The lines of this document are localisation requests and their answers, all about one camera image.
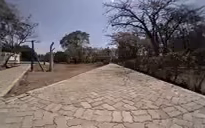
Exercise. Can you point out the dark pole with brace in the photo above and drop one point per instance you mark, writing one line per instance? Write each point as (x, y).
(32, 56)

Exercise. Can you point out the grey paved side path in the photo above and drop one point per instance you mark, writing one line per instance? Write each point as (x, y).
(3, 78)

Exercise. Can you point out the bare wooden post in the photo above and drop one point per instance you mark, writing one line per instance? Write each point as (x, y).
(51, 58)

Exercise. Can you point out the large bare branching tree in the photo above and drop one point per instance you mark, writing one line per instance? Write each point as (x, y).
(155, 36)

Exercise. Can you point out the round-crowned green tree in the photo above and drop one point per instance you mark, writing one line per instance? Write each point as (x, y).
(75, 41)

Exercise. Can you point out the white building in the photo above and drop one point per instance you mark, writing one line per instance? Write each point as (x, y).
(11, 57)

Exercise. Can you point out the grey stone paved path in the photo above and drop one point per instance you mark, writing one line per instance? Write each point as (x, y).
(113, 96)

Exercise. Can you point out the row of dry bushes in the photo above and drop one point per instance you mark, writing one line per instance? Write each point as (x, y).
(170, 66)

